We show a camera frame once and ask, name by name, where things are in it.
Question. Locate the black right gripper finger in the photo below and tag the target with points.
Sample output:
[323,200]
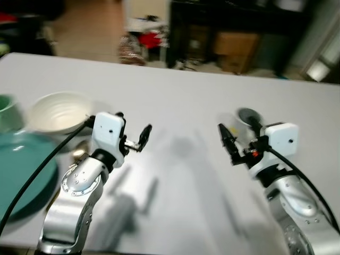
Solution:
[228,142]
[256,127]

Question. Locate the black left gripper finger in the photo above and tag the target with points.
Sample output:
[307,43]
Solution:
[120,115]
[144,136]

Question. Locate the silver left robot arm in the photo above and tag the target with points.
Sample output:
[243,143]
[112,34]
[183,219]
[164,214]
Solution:
[71,204]

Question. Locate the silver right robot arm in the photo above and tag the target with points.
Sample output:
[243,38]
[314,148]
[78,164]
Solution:
[300,207]

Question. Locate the metal spoon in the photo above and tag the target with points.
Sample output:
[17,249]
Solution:
[79,152]

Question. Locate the white ribbed bowl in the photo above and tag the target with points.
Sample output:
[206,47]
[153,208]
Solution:
[58,112]

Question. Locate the patterned brown bag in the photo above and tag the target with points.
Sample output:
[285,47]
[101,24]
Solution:
[130,50]

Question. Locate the brown cardboard box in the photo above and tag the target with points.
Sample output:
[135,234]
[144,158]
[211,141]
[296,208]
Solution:
[236,50]

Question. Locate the red cloth item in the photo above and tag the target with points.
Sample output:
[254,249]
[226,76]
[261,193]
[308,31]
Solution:
[151,40]

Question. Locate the black cabinet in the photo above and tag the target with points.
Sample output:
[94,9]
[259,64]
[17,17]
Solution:
[239,24]

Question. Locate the teal plate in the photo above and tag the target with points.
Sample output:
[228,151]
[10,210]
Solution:
[24,170]

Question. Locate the light green cup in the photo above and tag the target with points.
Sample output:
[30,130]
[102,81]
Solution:
[8,114]

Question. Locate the dark chair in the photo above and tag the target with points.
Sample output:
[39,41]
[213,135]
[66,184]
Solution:
[24,32]

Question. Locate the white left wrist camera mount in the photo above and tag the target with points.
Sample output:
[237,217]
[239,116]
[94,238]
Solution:
[108,133]

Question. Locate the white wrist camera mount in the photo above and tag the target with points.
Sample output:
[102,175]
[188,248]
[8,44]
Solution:
[108,133]
[279,143]

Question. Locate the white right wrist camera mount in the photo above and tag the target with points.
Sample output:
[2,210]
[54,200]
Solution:
[279,143]

